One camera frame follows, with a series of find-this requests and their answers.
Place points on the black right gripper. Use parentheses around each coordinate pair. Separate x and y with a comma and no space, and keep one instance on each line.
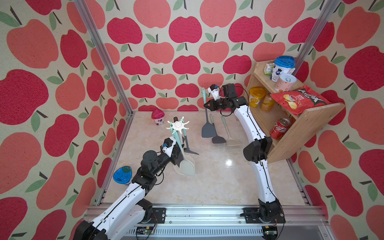
(212,107)

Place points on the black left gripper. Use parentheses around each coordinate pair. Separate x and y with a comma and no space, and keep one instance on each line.
(174,156)

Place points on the grey utensil mint handle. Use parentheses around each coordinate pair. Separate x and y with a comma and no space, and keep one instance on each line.
(208,130)
(187,148)
(216,139)

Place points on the white utensil rack stand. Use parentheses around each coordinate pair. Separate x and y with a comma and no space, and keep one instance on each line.
(178,126)

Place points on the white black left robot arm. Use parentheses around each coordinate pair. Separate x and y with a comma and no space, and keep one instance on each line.
(130,208)

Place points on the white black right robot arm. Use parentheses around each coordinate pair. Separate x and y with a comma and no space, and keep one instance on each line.
(270,210)

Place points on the yellow mango cup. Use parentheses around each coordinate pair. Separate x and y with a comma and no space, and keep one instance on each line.
(256,95)

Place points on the pink lid yogurt cup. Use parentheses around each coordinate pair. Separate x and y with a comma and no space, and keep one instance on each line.
(158,117)

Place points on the orange schweppes can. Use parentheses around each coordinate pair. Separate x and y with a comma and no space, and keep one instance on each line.
(267,103)

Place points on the small green white carton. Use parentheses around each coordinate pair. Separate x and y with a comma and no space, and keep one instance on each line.
(268,69)

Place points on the blue plastic bowl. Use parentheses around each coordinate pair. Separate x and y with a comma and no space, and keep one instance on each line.
(123,175)

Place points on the red cola can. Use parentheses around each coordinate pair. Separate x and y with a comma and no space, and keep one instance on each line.
(280,128)

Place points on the pink tin can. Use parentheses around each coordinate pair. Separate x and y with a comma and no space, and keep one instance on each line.
(285,83)

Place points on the blue lid yogurt tub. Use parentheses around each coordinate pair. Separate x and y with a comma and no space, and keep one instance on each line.
(283,65)

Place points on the red chips bag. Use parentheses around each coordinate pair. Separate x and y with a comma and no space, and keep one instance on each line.
(297,101)

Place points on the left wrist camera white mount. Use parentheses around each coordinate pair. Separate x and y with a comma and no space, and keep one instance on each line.
(168,145)

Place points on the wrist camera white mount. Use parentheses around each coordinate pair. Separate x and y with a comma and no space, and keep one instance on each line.
(214,90)
(168,145)

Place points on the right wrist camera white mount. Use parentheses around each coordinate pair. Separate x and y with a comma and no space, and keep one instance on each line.
(214,90)

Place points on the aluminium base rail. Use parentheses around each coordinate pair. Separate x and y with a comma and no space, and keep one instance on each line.
(207,222)

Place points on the aluminium corner post right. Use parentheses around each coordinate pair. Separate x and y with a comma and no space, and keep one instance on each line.
(328,9)

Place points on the aluminium corner post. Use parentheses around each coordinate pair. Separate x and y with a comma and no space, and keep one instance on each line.
(103,53)
(328,9)

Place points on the aluminium corner post left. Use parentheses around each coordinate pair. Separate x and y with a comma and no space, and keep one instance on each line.
(103,53)

